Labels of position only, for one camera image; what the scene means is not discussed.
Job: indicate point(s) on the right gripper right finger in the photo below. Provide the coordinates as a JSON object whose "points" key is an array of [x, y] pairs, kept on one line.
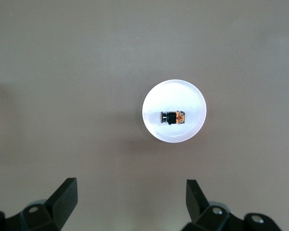
{"points": [[197, 202]]}

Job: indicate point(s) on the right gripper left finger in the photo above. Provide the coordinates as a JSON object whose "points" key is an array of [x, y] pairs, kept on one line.
{"points": [[60, 199]]}

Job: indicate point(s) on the pink round plate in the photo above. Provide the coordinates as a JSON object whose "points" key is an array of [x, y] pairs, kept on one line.
{"points": [[174, 96]]}

